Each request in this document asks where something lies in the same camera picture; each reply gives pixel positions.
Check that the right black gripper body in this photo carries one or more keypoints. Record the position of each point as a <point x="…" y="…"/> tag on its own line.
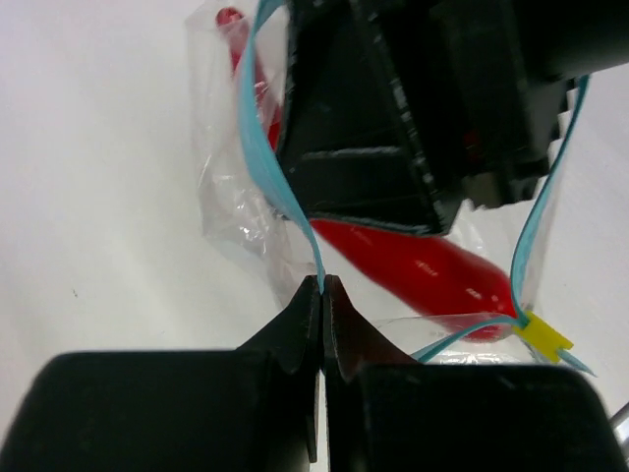
<point x="485" y="83"/>

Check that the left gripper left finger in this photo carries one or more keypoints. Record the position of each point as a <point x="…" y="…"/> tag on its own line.
<point x="252" y="408"/>

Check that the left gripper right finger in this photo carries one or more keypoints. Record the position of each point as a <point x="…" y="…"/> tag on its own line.
<point x="387" y="412"/>

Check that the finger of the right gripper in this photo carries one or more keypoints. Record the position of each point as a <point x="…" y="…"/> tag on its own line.
<point x="342" y="145"/>

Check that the red fake chili pepper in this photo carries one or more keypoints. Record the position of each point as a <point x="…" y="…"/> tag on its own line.
<point x="463" y="292"/>

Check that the clear zip top bag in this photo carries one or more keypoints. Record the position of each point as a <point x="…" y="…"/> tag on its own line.
<point x="263" y="232"/>

